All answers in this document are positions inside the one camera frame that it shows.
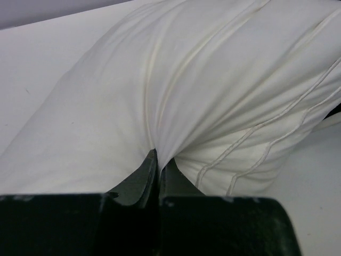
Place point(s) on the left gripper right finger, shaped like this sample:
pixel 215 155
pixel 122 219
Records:
pixel 195 224

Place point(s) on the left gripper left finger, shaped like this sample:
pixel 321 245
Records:
pixel 118 222

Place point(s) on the white pillow insert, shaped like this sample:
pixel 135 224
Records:
pixel 226 88

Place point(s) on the black white checkered pillowcase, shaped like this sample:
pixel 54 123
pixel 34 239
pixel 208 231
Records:
pixel 331 119

